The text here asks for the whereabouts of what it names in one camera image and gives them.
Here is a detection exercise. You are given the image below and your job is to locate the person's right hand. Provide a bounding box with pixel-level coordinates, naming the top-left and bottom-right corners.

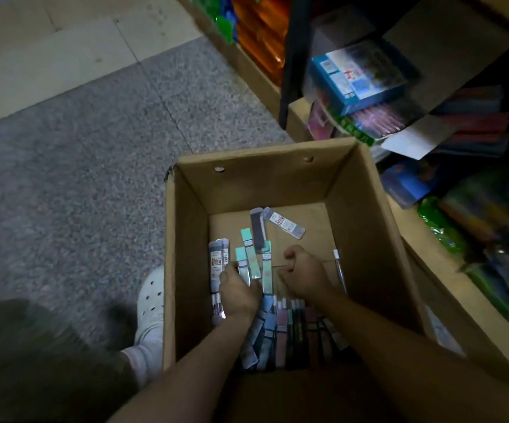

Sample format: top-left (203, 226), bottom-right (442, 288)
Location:
top-left (278, 245), bottom-right (335, 304)

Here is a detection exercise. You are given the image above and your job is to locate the person's left hand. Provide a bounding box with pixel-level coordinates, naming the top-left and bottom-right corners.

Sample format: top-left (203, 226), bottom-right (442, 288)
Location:
top-left (218, 261), bottom-right (264, 321)

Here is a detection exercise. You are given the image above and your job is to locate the teal lead refill pack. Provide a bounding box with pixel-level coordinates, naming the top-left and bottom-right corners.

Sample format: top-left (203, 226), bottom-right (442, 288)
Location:
top-left (235, 247), bottom-right (252, 287)
top-left (240, 228), bottom-right (262, 280)
top-left (261, 241), bottom-right (274, 296)

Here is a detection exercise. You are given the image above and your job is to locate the person's right forearm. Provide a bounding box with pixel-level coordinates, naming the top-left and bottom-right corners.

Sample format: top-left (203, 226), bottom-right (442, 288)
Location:
top-left (316, 288), bottom-right (509, 423)

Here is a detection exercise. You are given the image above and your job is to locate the person's left forearm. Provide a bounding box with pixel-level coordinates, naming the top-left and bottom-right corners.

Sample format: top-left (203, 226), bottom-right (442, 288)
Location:
top-left (107, 310), bottom-right (260, 423)

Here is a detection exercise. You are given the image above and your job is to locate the clear red-label lead refill pack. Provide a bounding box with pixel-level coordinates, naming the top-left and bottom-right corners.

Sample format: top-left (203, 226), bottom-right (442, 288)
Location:
top-left (262, 207), bottom-right (306, 240)

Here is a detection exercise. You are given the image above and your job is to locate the bundle of grey pens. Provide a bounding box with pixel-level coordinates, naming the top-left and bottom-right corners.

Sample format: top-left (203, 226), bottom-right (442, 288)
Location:
top-left (210, 293), bottom-right (227, 326)

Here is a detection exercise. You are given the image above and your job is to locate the dark grey lead refill pack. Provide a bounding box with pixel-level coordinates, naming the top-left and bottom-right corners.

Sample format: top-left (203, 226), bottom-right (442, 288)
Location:
top-left (250, 207), bottom-right (267, 254)

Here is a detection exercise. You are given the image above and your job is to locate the white pen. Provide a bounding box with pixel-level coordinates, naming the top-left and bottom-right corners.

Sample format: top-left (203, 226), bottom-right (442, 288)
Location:
top-left (333, 249), bottom-right (348, 296)

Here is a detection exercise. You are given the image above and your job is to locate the pile of assorted refill packs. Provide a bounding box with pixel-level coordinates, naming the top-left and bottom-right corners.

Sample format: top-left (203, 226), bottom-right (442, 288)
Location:
top-left (239, 295), bottom-right (353, 373)

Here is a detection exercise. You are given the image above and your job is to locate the large brown cardboard box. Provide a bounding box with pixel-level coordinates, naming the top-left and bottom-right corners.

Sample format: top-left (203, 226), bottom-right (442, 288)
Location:
top-left (162, 137), bottom-right (429, 423)

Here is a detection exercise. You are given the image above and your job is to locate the white clog shoe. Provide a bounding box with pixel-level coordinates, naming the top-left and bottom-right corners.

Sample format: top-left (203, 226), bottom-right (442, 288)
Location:
top-left (136, 265), bottom-right (165, 345)

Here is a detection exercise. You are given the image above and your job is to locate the white sock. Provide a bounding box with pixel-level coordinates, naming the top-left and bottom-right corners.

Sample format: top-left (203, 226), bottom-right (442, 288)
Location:
top-left (121, 343), bottom-right (164, 388)

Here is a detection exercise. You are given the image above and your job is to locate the blue plastic packet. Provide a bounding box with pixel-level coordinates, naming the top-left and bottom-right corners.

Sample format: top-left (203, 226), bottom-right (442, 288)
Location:
top-left (380, 158), bottom-right (445, 210)

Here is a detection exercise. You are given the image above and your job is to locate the green packet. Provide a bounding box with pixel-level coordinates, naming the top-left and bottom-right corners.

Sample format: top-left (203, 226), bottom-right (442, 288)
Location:
top-left (330, 113), bottom-right (377, 147)

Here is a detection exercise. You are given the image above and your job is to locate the pink pens packet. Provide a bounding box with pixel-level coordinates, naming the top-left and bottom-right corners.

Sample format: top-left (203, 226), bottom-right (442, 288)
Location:
top-left (350, 102), bottom-right (414, 140)

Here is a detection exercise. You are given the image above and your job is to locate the blue stationery box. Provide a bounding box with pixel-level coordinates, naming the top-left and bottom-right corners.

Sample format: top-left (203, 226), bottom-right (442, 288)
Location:
top-left (309, 39), bottom-right (410, 118)

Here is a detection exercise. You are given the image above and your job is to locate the pile of green plastic packets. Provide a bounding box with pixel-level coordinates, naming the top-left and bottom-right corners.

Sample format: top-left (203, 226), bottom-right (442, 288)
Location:
top-left (417, 169), bottom-right (509, 324)

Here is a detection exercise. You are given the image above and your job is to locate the dark green trouser leg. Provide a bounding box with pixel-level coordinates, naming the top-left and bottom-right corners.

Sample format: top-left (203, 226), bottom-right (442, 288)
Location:
top-left (0, 298), bottom-right (139, 423)

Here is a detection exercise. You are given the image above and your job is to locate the stack of orange packets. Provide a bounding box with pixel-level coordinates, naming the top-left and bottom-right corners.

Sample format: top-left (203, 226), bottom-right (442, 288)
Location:
top-left (232, 0), bottom-right (291, 87)

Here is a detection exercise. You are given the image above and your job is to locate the stack of colourful notebooks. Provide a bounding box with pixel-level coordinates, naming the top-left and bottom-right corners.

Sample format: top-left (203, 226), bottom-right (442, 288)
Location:
top-left (432, 85), bottom-right (509, 157)

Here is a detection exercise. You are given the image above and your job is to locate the stack of green packets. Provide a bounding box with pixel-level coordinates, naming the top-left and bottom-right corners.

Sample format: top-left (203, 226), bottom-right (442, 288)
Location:
top-left (188, 0), bottom-right (236, 45)

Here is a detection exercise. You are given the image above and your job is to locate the open cardboard carton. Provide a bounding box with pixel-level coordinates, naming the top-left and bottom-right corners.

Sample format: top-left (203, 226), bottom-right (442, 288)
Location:
top-left (380, 0), bottom-right (509, 162)

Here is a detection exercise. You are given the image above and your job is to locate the black shelf post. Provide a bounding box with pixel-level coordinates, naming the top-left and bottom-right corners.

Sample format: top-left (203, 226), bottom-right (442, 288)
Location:
top-left (279, 0), bottom-right (316, 131)

